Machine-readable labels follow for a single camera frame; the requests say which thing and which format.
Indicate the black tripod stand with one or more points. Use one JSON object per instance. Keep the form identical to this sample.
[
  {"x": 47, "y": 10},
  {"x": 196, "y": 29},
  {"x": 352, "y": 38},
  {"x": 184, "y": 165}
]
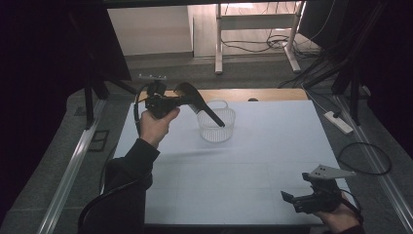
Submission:
[
  {"x": 354, "y": 97},
  {"x": 88, "y": 97}
]

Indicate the white table cover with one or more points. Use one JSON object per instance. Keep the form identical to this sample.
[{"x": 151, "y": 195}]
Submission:
[{"x": 246, "y": 175}]

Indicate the small black object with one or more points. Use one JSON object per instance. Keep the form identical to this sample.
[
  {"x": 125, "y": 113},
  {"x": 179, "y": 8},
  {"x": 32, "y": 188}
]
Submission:
[{"x": 253, "y": 99}]

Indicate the person's right hand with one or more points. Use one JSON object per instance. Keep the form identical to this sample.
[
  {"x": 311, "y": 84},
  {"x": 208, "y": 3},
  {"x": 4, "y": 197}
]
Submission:
[{"x": 341, "y": 217}]

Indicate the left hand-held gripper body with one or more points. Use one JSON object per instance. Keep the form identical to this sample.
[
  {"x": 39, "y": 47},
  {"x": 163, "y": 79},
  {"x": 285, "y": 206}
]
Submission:
[{"x": 157, "y": 102}]

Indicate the aluminium rail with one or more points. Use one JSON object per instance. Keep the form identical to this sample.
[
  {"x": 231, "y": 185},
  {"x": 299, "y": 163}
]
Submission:
[
  {"x": 383, "y": 177},
  {"x": 69, "y": 177}
]

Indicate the person's left hand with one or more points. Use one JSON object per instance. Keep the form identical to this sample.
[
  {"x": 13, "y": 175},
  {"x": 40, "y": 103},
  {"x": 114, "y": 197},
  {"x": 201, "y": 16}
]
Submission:
[{"x": 156, "y": 126}]

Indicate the white power strip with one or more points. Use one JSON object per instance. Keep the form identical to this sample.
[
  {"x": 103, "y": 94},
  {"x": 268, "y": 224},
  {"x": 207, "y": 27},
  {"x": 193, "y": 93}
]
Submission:
[{"x": 339, "y": 123}]

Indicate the black rectangular floor frame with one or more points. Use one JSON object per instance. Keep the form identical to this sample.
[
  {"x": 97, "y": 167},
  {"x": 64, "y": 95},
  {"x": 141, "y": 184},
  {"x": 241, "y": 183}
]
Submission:
[{"x": 92, "y": 144}]

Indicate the black spatula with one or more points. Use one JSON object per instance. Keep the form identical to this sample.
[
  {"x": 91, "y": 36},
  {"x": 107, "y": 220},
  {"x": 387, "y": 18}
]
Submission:
[{"x": 198, "y": 99}]

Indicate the dark curtain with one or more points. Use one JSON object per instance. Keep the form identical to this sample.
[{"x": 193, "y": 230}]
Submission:
[
  {"x": 32, "y": 81},
  {"x": 393, "y": 65}
]

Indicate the white desk frame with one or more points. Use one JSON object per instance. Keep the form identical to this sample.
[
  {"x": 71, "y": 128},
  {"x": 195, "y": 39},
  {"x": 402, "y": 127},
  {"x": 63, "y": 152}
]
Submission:
[{"x": 256, "y": 21}]

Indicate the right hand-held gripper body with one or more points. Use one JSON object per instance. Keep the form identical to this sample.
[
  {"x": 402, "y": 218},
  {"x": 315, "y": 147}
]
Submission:
[{"x": 319, "y": 199}]

